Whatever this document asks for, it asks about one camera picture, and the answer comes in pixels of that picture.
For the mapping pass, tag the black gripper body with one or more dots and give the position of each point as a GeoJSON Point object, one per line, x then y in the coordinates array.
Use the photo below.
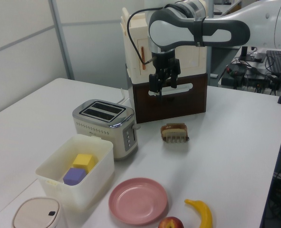
{"type": "Point", "coordinates": [165, 60]}

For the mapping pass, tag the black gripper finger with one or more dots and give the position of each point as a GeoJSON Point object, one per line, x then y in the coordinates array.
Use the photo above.
{"type": "Point", "coordinates": [155, 83]}
{"type": "Point", "coordinates": [174, 76]}

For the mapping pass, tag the bread slice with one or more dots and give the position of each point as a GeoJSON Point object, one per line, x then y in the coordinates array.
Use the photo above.
{"type": "Point", "coordinates": [172, 128]}

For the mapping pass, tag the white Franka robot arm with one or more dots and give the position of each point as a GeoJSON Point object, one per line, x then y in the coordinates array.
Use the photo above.
{"type": "Point", "coordinates": [168, 31]}

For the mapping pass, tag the cream and chrome toaster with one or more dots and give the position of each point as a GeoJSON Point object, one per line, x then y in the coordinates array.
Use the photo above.
{"type": "Point", "coordinates": [99, 130]}

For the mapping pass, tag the cream plastic cabinet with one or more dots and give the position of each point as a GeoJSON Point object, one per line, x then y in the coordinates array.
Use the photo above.
{"type": "Point", "coordinates": [192, 57]}

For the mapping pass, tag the dark brown box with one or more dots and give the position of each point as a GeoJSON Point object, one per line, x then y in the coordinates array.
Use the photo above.
{"type": "Point", "coordinates": [178, 104]}

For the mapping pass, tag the black electronics box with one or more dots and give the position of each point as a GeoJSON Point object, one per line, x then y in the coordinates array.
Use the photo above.
{"type": "Point", "coordinates": [234, 76]}

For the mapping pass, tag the metal toast rack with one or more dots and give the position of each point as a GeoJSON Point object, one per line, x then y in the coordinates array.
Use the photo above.
{"type": "Point", "coordinates": [176, 140]}

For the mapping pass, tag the black monitor stand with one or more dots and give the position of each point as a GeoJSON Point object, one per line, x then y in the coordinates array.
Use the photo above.
{"type": "Point", "coordinates": [244, 53]}

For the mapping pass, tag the black keyboard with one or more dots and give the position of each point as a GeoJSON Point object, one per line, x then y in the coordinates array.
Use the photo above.
{"type": "Point", "coordinates": [277, 61]}

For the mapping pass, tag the yellow cube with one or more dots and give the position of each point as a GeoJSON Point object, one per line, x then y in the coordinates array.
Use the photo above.
{"type": "Point", "coordinates": [83, 160]}

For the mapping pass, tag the pink plate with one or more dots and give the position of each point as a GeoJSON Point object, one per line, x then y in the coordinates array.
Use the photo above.
{"type": "Point", "coordinates": [138, 202]}

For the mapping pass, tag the purple cube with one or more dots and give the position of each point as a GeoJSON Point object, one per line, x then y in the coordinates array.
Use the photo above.
{"type": "Point", "coordinates": [73, 177]}

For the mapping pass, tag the white plastic container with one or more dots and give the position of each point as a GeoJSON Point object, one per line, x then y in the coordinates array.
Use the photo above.
{"type": "Point", "coordinates": [88, 190]}

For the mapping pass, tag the yellow banana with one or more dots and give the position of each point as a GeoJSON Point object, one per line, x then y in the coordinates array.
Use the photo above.
{"type": "Point", "coordinates": [205, 213]}

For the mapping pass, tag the red apple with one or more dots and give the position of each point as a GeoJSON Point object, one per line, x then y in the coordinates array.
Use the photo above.
{"type": "Point", "coordinates": [171, 223]}

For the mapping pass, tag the small cream trash bin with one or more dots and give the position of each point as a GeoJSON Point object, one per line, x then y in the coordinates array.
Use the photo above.
{"type": "Point", "coordinates": [35, 213]}

